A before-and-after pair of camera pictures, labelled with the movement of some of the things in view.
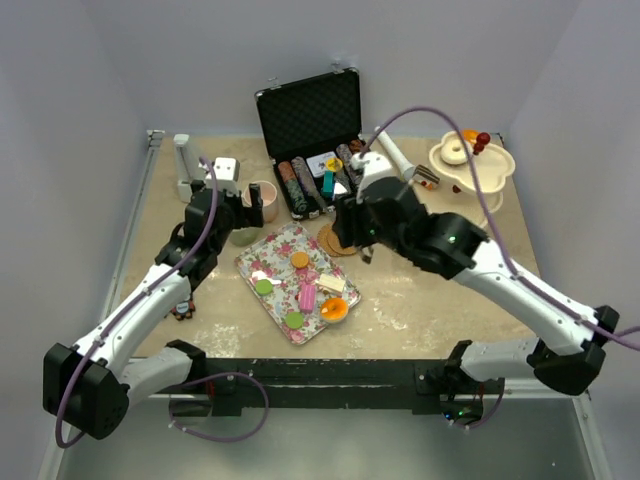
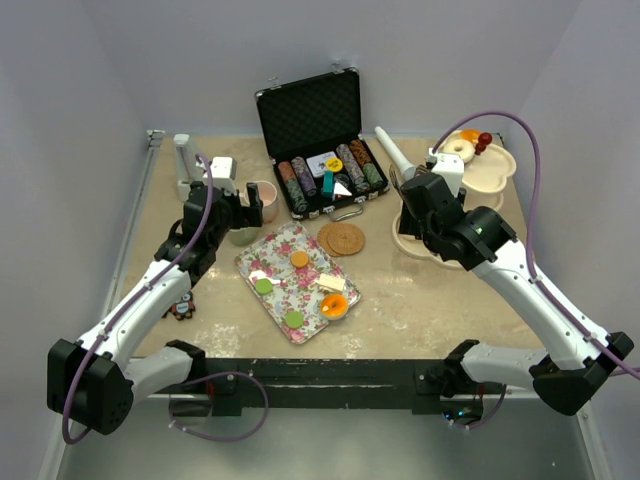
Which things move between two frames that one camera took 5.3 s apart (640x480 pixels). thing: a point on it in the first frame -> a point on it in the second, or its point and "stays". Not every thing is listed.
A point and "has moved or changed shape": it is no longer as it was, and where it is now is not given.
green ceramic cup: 244,236 stays
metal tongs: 366,251 has moved or changed shape
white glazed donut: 453,152 stays
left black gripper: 256,217 stays
